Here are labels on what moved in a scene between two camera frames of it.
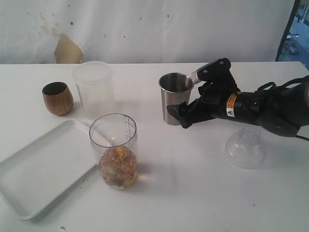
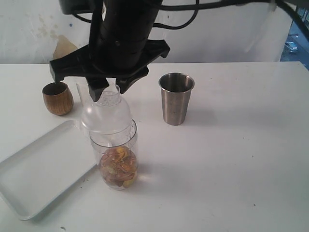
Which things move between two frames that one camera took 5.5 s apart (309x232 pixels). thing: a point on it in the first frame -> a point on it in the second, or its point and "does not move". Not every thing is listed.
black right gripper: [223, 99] -> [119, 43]
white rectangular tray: [32, 177] does not move
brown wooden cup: [57, 98] does not move
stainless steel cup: [175, 89] does not move
